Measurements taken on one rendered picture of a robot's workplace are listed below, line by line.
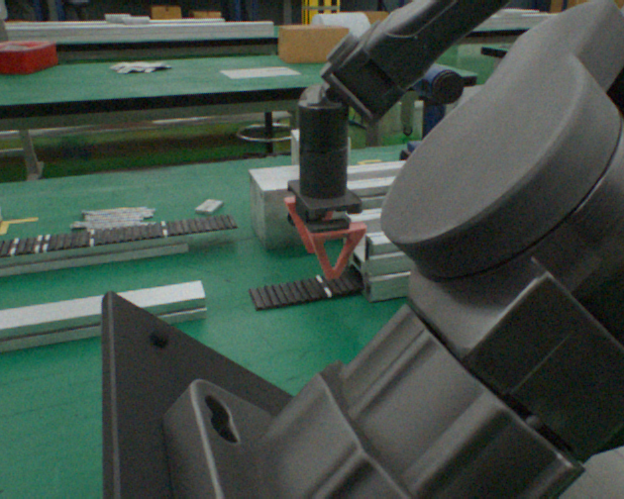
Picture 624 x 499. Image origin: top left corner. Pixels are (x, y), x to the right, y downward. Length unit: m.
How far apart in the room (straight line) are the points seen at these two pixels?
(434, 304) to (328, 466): 0.06
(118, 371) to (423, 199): 0.12
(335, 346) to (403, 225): 0.46
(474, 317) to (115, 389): 0.11
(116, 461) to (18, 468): 0.39
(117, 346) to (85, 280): 0.61
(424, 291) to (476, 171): 0.04
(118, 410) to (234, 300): 0.54
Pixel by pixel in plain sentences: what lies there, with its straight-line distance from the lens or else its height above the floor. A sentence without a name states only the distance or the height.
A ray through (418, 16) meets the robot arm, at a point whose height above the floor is 1.11.
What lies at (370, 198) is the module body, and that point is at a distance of 0.88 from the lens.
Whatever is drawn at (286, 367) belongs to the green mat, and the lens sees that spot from 0.60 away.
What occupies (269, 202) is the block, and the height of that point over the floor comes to 0.86.
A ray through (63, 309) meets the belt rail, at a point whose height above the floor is 0.81.
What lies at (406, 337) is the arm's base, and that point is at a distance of 0.17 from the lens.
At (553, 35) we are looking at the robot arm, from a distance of 0.21.
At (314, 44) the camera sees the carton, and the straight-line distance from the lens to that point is 2.81.
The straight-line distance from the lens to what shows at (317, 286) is 0.73.
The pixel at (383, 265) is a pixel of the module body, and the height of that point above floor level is 0.83.
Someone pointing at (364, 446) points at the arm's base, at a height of 1.04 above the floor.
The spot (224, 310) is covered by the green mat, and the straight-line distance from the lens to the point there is 0.71.
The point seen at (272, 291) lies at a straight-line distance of 0.73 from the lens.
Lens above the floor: 1.15
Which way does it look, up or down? 26 degrees down
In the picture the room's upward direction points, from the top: straight up
